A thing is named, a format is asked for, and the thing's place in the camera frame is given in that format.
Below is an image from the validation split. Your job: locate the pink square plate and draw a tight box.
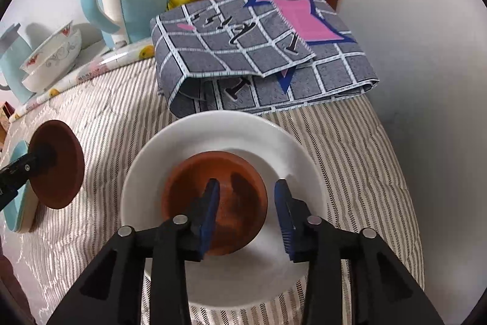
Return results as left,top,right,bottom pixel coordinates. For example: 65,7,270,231
23,195,39,232

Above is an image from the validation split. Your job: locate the white ceramic bowl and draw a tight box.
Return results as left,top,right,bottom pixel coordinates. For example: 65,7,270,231
120,110,329,310

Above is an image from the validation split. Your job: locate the light blue thermos jug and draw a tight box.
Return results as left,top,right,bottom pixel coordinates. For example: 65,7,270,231
0,23,34,104

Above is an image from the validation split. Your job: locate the large white bowl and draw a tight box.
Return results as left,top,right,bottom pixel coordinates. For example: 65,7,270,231
22,29,82,93

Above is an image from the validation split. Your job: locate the fruit pattern table mat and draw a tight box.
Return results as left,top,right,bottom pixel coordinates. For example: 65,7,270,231
8,38,154,124

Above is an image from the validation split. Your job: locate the blue square plate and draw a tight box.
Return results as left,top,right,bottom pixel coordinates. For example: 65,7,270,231
2,140,39,234

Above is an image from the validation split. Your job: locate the small brown bowl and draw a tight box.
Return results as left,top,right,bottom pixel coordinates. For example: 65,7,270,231
161,151,268,256
28,120,85,210

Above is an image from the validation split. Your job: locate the grey checked folded cloth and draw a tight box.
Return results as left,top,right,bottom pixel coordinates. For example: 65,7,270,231
150,0,379,118

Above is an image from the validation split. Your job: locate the blue patterned white bowl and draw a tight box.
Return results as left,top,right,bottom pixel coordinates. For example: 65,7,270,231
20,21,73,74

